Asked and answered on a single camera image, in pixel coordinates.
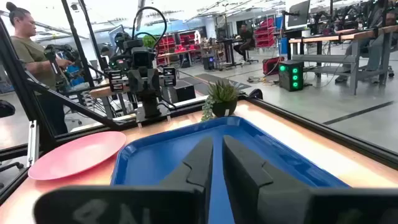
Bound succulent plant in black pot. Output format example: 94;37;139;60
200;80;242;123

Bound blue plastic tray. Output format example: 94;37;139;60
110;116;351;224

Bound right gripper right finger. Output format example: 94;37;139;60
222;134;398;224

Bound black computer with green lights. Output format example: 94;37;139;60
278;60;305;92

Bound seated person at wooden workbench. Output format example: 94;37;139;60
335;9;398;84

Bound seated person at black desk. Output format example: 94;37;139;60
233;23;256;62

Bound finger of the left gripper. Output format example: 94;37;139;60
129;73;144;95
145;73;160;94

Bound standing person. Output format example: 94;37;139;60
5;1;74;136

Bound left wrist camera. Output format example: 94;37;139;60
131;46;155;70

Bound black looped camera cable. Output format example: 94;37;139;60
132;6;168;50

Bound silver metal bracket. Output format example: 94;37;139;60
27;120;40;167

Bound red bin rack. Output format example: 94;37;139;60
254;17;276;49

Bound blue barrel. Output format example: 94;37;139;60
279;37;289;55

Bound black box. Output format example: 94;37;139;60
169;80;197;103

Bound small wooden table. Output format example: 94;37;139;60
88;82;137;121

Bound black aluminium table frame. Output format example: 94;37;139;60
0;17;398;206

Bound wooden workbench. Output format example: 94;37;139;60
288;24;398;96

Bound black monitor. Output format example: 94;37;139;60
285;0;312;30

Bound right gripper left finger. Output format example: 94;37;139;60
33;136;215;224

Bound green background plant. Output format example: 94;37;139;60
142;34;156;49

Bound pink round plate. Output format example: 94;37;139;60
27;131;127;181

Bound red case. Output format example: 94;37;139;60
262;56;285;77

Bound black slanted pole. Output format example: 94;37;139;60
77;0;108;74
60;0;96;88

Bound red bin shelves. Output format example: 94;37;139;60
155;29;201;66

